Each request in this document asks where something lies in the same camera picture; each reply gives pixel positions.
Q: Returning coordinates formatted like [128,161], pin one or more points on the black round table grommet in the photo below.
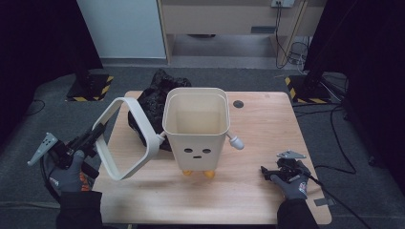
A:
[238,104]

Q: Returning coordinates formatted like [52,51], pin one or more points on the black curtain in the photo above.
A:
[369,47]
[38,47]

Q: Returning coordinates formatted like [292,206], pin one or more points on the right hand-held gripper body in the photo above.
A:
[291,165]

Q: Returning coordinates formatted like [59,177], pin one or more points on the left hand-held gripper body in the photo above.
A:
[60,152]

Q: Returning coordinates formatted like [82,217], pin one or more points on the person's right hand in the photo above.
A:
[294,189]

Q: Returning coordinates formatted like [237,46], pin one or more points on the white trash bin with face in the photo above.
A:
[197,152]

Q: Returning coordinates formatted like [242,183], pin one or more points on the person's left hand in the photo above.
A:
[68,178]

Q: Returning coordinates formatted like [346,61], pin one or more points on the white panel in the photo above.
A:
[121,28]

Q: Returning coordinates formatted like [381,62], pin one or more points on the white wall socket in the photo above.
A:
[283,3]

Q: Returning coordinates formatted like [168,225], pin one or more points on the black stand with striped base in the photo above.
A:
[89,89]
[309,90]

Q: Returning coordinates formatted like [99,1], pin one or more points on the black plastic trash bag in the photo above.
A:
[153,98]

